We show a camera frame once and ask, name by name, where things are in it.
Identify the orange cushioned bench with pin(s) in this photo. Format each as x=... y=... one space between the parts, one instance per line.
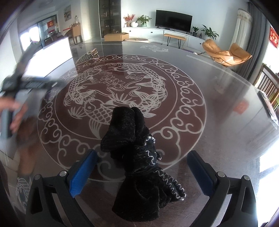
x=174 y=36

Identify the red door ornament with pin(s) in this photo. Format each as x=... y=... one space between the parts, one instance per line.
x=51 y=23

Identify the gold hair clip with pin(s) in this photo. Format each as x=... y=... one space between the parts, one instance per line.
x=88 y=57

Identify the round beige tray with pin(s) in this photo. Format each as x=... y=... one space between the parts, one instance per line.
x=137 y=39

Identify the white television cabinet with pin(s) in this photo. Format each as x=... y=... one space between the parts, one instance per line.
x=148 y=33

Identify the large potted plant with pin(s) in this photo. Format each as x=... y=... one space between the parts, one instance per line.
x=209 y=32

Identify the dark glass display cabinet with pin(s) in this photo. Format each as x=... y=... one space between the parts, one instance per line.
x=109 y=17

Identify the black television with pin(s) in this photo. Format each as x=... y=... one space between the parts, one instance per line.
x=174 y=20

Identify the plastic bag with black item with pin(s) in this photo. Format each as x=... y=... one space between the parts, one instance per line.
x=269 y=107

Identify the orange leather lounge chair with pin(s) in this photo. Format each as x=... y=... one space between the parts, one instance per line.
x=209 y=47

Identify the green leafy potted plant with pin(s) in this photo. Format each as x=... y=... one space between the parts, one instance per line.
x=143 y=20

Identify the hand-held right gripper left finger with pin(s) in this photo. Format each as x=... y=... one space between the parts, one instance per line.
x=84 y=172

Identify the red flower arrangement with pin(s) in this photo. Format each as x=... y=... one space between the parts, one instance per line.
x=128 y=18

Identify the grey curtain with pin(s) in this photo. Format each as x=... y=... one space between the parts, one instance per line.
x=257 y=32

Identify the white round vase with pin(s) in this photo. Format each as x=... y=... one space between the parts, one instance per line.
x=134 y=24

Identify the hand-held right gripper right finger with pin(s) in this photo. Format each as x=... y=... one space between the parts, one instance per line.
x=201 y=174

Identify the covered standing air conditioner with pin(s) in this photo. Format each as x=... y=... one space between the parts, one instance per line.
x=242 y=28

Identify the person's left hand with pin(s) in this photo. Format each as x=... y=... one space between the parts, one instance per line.
x=19 y=115

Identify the large white box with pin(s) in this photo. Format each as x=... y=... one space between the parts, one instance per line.
x=56 y=52

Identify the cardboard box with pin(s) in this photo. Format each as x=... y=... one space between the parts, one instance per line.
x=115 y=36

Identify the small potted plant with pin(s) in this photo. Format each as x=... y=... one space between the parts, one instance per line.
x=195 y=30

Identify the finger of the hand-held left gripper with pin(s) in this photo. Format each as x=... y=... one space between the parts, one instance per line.
x=23 y=59
x=41 y=84

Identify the red wall hanging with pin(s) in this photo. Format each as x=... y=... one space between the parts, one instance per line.
x=274 y=37

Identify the framed wall painting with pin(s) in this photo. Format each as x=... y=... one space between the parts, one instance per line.
x=67 y=13

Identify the wooden side cabinet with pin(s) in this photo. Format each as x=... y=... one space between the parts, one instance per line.
x=76 y=32

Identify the wooden dining chair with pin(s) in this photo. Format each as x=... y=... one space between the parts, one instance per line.
x=264 y=80

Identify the dark patterned glass desktop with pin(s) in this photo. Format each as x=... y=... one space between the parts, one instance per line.
x=218 y=98

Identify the black knit glove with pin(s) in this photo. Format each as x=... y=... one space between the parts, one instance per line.
x=148 y=196
x=124 y=126

